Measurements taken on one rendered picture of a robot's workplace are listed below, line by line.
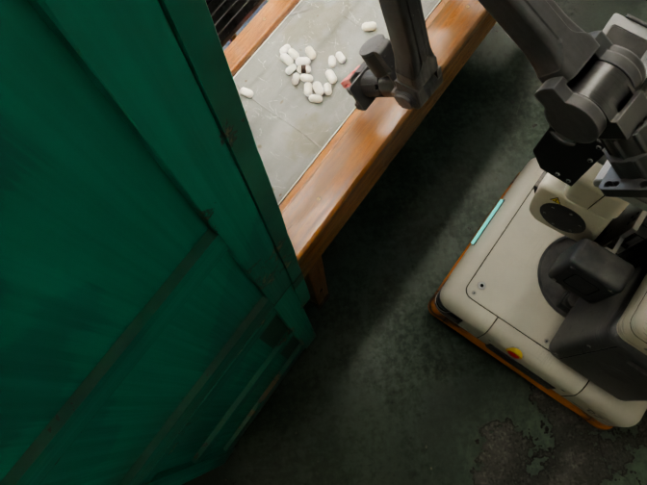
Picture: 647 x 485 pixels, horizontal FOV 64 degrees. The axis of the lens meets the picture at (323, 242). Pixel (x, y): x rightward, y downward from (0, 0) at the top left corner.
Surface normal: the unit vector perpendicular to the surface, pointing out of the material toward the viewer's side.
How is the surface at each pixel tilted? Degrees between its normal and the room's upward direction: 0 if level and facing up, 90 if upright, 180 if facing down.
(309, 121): 0
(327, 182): 0
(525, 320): 0
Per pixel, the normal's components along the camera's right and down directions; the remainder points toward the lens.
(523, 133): -0.04, -0.29
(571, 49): 0.23, 0.08
